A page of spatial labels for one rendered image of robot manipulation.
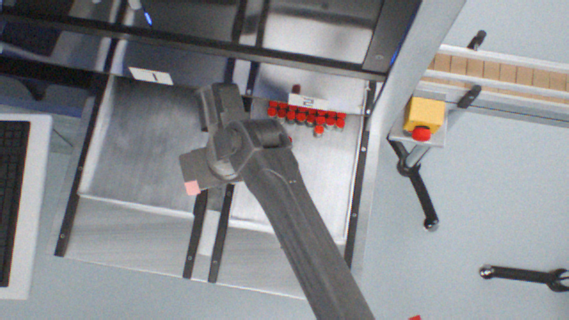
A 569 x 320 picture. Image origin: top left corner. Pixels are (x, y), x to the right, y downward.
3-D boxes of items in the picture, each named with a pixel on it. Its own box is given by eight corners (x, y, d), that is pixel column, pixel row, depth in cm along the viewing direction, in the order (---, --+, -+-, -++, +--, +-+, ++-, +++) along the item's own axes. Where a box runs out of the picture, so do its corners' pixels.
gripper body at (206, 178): (189, 152, 98) (187, 144, 91) (251, 137, 100) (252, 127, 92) (199, 191, 98) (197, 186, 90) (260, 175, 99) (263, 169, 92)
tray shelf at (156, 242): (99, 60, 148) (97, 56, 146) (383, 107, 146) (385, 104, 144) (46, 255, 136) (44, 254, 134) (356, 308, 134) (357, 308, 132)
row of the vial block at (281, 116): (268, 113, 143) (268, 106, 139) (343, 125, 143) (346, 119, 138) (266, 122, 143) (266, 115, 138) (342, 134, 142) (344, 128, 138)
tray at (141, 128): (116, 60, 146) (113, 53, 143) (223, 77, 146) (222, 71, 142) (81, 196, 138) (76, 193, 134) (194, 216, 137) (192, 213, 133)
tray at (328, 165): (256, 83, 145) (256, 76, 142) (364, 100, 145) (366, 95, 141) (229, 221, 137) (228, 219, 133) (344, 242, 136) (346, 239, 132)
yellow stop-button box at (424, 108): (405, 100, 136) (412, 87, 129) (437, 105, 136) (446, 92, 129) (402, 132, 134) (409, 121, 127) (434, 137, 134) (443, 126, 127)
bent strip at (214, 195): (211, 192, 138) (208, 186, 133) (224, 194, 138) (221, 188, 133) (197, 253, 135) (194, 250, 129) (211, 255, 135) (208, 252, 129)
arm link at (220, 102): (236, 151, 79) (286, 148, 84) (219, 67, 80) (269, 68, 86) (190, 172, 88) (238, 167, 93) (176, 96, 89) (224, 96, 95)
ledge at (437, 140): (395, 85, 148) (396, 82, 146) (448, 93, 147) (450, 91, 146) (388, 140, 144) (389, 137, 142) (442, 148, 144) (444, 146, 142)
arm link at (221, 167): (209, 172, 85) (249, 164, 86) (200, 124, 86) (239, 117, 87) (210, 179, 92) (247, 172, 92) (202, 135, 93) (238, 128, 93)
